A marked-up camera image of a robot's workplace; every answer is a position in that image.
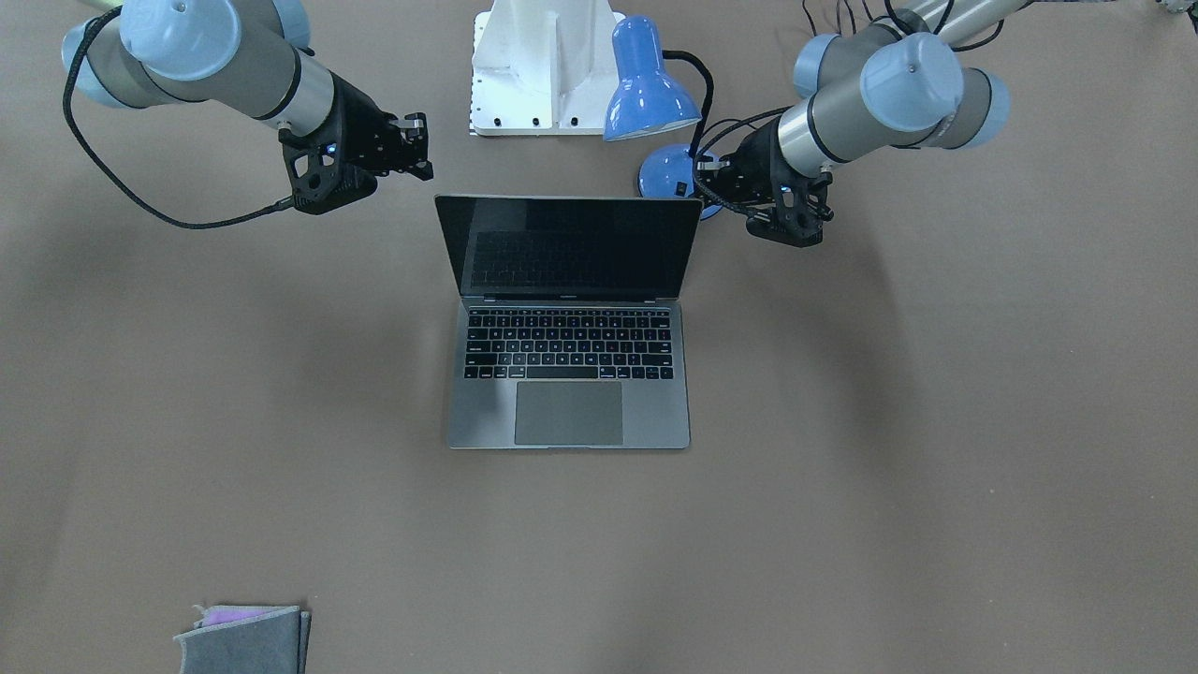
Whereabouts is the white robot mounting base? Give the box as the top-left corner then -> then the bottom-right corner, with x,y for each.
468,1 -> 625,138

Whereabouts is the folded grey cloth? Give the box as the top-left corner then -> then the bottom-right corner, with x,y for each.
174,605 -> 311,673

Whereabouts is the blue desk lamp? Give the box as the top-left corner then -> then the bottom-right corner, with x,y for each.
603,14 -> 714,198

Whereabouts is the grey laptop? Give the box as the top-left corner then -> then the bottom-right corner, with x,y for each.
435,195 -> 702,451

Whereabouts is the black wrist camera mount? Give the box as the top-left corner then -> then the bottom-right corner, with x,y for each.
745,170 -> 834,248
278,126 -> 379,215

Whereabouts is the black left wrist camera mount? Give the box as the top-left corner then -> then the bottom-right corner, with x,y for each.
745,170 -> 834,248

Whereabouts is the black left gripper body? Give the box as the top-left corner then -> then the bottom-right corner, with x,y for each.
694,119 -> 778,218

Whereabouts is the braided black right arm cable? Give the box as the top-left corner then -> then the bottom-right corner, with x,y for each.
62,7 -> 300,231

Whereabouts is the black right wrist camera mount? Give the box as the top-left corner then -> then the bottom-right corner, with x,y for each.
278,126 -> 379,215

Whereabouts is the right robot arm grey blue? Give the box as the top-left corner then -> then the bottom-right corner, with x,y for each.
63,1 -> 432,181

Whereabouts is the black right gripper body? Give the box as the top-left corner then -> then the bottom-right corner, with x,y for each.
317,74 -> 435,181

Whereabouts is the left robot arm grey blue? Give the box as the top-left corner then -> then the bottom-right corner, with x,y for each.
692,1 -> 1024,225

